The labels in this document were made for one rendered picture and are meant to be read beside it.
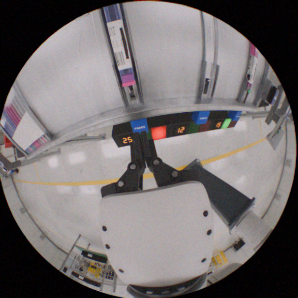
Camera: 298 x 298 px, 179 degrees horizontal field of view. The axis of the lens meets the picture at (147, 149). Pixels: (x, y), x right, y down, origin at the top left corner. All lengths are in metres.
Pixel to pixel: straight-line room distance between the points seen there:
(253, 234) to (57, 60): 0.70
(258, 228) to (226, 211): 0.22
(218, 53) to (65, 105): 0.23
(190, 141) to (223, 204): 0.63
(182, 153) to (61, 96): 0.91
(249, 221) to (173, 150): 0.80
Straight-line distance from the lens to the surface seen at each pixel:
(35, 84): 0.19
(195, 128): 0.22
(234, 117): 0.25
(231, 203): 0.59
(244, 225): 0.57
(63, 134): 0.18
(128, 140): 0.20
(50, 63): 0.16
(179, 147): 0.91
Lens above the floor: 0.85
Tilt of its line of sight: 82 degrees down
